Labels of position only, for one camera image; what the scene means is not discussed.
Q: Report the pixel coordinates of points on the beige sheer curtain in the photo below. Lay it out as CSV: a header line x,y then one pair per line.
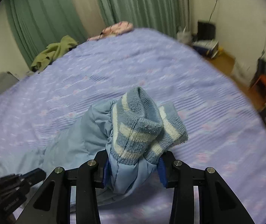
x,y
90,16

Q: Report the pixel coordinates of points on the pink floral garment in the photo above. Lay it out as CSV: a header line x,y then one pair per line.
x,y
114,30

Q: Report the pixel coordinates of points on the blue storage box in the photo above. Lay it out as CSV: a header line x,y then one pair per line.
x,y
206,48

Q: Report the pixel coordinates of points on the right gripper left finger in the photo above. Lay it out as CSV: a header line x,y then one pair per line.
x,y
67,190

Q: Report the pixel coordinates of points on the green curtain left panel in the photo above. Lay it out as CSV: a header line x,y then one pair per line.
x,y
38,23

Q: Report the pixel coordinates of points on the white plastic bag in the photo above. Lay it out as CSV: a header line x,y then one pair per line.
x,y
184,36

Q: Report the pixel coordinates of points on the white paper bag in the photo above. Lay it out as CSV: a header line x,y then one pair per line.
x,y
242,73

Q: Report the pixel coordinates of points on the black backpack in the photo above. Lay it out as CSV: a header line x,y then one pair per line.
x,y
261,67

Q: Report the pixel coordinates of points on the green curtain right panel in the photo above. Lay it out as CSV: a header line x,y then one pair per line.
x,y
167,16

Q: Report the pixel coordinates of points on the purple floral bed sheet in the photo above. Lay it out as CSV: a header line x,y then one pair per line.
x,y
225,131

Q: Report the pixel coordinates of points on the light blue padded pants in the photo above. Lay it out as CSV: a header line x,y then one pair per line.
x,y
133,130

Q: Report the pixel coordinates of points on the olive green garment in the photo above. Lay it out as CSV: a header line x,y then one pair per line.
x,y
52,52

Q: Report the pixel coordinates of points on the black speaker box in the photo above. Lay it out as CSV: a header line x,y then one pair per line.
x,y
206,31

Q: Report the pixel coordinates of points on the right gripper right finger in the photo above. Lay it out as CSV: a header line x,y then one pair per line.
x,y
217,202

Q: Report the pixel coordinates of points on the green curtain panel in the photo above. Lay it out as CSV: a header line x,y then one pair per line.
x,y
38,23
167,16

